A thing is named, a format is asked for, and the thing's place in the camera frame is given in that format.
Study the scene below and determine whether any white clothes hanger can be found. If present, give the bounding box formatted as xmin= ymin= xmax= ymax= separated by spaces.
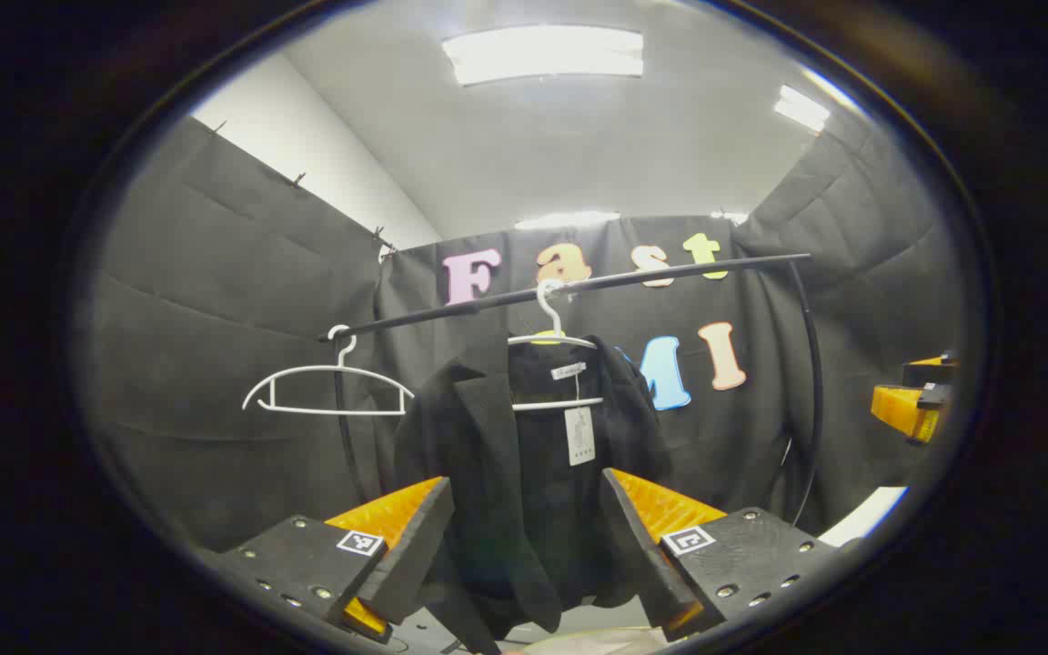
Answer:
xmin=506 ymin=277 xmax=605 ymax=412
xmin=242 ymin=325 xmax=416 ymax=418

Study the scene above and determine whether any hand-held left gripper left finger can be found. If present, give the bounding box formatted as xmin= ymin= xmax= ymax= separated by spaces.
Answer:
xmin=201 ymin=475 xmax=457 ymax=645

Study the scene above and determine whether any black backdrop cloth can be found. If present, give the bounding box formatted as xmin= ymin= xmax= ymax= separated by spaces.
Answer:
xmin=87 ymin=114 xmax=966 ymax=556

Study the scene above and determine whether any large ceiling light panel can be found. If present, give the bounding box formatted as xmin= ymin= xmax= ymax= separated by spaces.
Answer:
xmin=442 ymin=25 xmax=645 ymax=87

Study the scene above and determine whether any black knit jacket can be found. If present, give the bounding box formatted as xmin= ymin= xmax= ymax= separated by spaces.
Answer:
xmin=394 ymin=332 xmax=675 ymax=655

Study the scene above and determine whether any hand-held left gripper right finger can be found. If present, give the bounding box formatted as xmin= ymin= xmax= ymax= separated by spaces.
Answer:
xmin=599 ymin=467 xmax=843 ymax=642

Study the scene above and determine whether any black metal clothes rack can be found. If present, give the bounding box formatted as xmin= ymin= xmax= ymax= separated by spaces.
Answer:
xmin=317 ymin=253 xmax=827 ymax=530

